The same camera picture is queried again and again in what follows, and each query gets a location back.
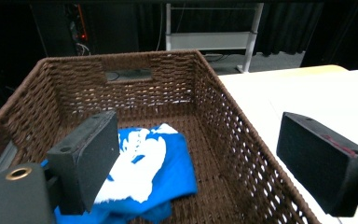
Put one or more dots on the white metal desk frame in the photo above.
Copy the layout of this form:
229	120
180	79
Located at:
211	40

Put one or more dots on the black curtain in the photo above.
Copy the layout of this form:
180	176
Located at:
286	28

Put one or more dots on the white table mat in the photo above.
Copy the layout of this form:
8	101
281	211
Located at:
323	99

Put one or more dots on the black equipment with red light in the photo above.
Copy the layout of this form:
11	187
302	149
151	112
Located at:
79	31

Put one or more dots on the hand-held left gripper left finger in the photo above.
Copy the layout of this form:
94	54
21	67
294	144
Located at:
87	161

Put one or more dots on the blue garment with white print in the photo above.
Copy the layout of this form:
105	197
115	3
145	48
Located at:
174	174

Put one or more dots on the brown wicker basket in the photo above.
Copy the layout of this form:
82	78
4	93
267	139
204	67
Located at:
230	124

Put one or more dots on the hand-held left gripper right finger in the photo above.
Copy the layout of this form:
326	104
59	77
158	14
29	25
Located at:
317	168

